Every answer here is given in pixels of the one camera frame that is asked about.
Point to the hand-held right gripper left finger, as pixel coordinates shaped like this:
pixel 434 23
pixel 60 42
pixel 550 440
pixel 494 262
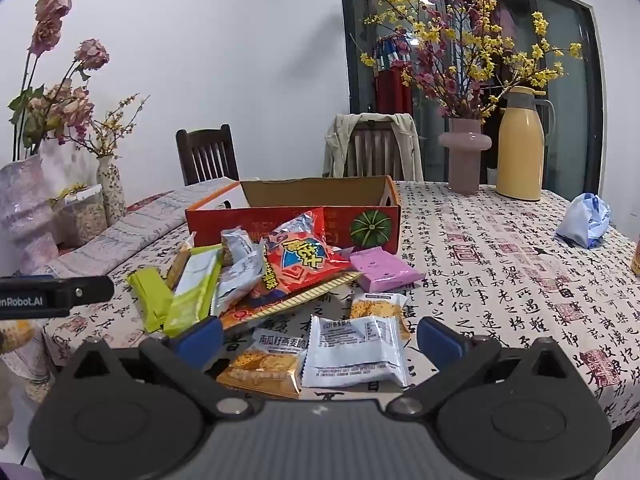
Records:
pixel 200 340

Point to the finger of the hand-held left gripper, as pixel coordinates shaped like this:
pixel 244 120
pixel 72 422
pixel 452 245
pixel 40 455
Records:
pixel 90 290

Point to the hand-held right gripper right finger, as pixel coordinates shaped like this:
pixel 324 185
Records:
pixel 437 340

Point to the gold edged spicy strip packet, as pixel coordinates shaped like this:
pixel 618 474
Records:
pixel 250 316

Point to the light green white packet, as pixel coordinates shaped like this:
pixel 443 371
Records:
pixel 195 280

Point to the green snack bar packet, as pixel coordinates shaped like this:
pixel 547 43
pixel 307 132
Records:
pixel 150 295

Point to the orange oat crisp packet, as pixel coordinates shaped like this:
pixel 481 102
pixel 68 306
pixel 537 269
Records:
pixel 260 365
pixel 377 305

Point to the yellow snack bar packet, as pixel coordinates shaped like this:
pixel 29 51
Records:
pixel 179 265

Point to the white backed snack packet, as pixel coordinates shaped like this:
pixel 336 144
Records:
pixel 355 355

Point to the pink snack packet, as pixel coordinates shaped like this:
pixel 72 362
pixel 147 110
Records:
pixel 385 270

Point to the red puffed snack bag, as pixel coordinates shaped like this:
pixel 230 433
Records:
pixel 295 260

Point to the orange pumpkin print cardboard box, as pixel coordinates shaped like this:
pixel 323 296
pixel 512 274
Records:
pixel 300 190

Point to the clear plastic food container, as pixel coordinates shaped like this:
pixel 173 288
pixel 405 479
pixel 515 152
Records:
pixel 85 220

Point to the grey printed cloth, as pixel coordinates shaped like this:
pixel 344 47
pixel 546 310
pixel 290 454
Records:
pixel 135 230

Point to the white pink marbled vase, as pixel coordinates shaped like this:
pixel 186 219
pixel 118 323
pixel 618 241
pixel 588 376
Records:
pixel 25 210

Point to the slim floral print vase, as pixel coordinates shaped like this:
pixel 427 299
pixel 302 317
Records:
pixel 112 190

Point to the thin yellow blossom branches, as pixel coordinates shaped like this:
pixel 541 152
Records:
pixel 107 135

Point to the dark wooden chair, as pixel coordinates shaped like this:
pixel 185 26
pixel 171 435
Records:
pixel 207 155

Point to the pink mushroom shaped vase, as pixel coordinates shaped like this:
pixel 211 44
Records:
pixel 465 160

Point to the blue white plastic bag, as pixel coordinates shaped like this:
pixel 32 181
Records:
pixel 585 220

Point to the brown wooden chair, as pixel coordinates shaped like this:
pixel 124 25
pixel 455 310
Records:
pixel 375 152

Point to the yellow thermos jug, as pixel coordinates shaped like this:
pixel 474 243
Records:
pixel 520 150

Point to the orange jar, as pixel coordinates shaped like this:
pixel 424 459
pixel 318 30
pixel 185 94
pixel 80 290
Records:
pixel 636 260

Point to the beige jacket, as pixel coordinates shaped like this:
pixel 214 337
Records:
pixel 337 145

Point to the red hanging garment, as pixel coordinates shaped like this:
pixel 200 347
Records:
pixel 390 90

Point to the yellow and pink blossom branches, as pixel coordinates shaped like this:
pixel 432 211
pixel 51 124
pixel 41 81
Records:
pixel 440 80

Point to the pink vase with blossom branches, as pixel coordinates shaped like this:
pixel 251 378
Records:
pixel 570 110

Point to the dried pink roses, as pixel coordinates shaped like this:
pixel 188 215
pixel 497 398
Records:
pixel 50 10

